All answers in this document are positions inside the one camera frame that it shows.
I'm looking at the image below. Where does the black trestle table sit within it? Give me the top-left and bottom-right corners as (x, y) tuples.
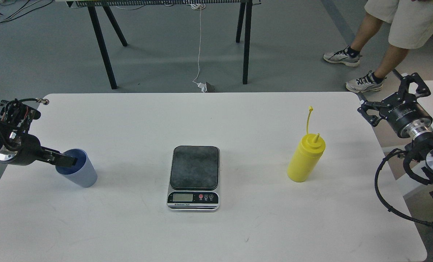
(56, 0), (262, 91)

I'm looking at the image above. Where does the floor cables bundle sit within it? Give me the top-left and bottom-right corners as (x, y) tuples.
(0, 0), (55, 27)

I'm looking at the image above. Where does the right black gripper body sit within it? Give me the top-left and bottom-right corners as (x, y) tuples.
(381, 98), (433, 139)

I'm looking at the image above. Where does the digital kitchen scale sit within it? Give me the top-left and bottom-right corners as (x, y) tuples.
(167, 145), (221, 212)

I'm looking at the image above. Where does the yellow squeeze bottle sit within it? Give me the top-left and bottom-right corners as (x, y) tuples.
(287, 106), (326, 182)

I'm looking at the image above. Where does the white power adapter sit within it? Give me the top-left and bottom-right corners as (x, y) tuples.
(197, 82), (216, 93)

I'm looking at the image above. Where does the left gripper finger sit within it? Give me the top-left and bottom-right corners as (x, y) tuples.
(40, 147), (78, 168)

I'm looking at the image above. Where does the blue plastic cup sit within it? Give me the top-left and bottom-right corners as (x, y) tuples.
(55, 148), (98, 188)

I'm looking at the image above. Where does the white hanging cable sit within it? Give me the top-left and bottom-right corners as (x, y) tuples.
(191, 3), (207, 86)

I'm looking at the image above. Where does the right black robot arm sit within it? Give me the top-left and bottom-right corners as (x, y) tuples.
(357, 70), (433, 229)

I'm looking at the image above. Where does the person in beige shorts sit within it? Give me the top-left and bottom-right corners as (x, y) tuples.
(323, 0), (433, 94)

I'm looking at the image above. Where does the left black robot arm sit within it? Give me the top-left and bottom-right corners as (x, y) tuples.
(0, 98), (78, 167)

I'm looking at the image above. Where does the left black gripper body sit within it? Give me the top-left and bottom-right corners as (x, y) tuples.
(0, 135), (45, 166)

